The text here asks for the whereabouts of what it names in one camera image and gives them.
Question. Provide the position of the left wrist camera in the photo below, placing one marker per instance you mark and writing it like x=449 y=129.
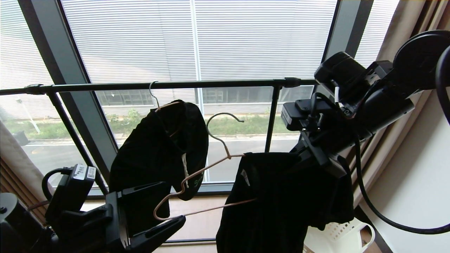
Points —
x=70 y=193

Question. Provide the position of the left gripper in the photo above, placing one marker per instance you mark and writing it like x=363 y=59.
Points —
x=98 y=232

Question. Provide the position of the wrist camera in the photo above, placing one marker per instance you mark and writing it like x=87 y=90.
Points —
x=70 y=193
x=299 y=114

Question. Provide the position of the white laundry basket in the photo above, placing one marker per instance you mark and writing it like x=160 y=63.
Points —
x=344 y=239

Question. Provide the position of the beige curtain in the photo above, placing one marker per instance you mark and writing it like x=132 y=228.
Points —
x=407 y=17
x=17 y=165

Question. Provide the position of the black clothes rack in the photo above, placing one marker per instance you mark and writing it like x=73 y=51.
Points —
x=211 y=84

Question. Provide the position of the pink clothes hanger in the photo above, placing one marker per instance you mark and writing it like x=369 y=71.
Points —
x=218 y=207
x=170 y=104

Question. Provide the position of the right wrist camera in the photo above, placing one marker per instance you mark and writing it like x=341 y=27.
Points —
x=299 y=114

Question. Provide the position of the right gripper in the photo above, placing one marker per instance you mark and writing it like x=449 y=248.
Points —
x=379 y=112

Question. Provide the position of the window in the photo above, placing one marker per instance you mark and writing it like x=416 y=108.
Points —
x=337 y=35

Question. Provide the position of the black garment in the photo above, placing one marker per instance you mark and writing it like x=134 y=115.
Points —
x=147 y=158
x=274 y=203

